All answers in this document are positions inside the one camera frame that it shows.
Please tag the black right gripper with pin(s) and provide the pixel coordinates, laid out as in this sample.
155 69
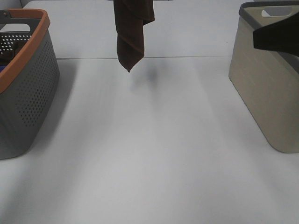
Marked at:
282 35

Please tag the brown towel with white label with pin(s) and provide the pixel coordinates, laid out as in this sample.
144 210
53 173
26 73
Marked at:
130 17

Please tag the beige basket grey rim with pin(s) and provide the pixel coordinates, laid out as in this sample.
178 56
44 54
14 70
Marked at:
267 81

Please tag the grey perforated basket orange rim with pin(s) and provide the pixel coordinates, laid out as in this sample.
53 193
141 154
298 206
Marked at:
28 83

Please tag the blue cloth in basket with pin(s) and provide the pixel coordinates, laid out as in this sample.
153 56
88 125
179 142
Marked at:
2 68

